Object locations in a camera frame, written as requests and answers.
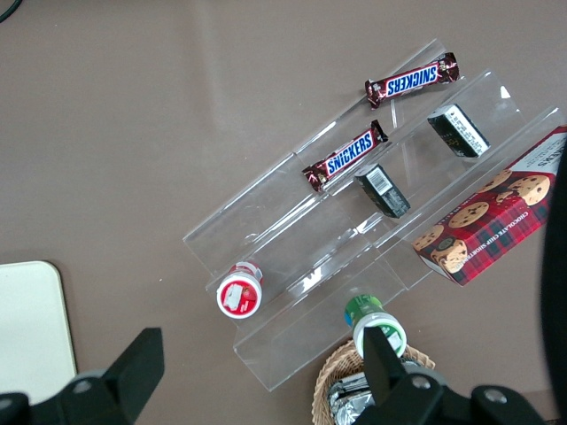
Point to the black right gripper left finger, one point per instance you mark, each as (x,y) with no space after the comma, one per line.
(128,376)

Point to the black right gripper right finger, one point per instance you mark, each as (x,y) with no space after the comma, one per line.
(385,372)

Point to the foil-wrapped sandwich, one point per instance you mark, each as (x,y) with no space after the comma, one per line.
(350,407)

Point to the woven wicker basket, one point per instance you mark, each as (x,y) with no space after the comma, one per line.
(327,377)

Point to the white plastic tray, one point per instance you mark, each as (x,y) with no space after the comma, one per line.
(31,327)

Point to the green yogurt cup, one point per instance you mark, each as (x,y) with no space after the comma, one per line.
(364,307)

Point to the red strawberry yogurt cup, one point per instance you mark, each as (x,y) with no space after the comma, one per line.
(239,296)

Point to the red tartan cookie box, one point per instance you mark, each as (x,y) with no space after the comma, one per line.
(487,230)

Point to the black box with barcode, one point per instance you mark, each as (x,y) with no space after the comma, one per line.
(383,190)

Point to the black blurry rounded housing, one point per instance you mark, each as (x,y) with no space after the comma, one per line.
(558,288)

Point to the clear acrylic tiered stand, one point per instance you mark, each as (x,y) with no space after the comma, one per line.
(283,208)

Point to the Snickers chocolate bar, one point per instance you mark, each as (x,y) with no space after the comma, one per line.
(412,80)
(347,156)

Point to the black box with white label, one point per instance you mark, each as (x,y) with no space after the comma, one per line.
(460,130)

